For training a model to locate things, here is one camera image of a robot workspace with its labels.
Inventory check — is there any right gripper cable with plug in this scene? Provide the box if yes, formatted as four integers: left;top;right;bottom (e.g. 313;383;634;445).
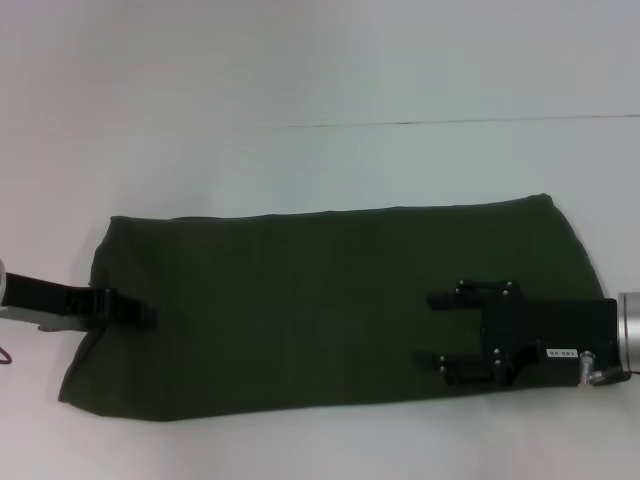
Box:
574;351;640;390

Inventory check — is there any dark green FREE t-shirt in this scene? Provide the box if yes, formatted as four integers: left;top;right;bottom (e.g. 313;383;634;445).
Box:
57;191;606;425

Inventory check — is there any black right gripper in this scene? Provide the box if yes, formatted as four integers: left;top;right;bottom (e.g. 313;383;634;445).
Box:
413;279;620;387

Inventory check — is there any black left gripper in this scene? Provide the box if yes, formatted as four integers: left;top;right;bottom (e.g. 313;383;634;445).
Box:
0;272;159;333

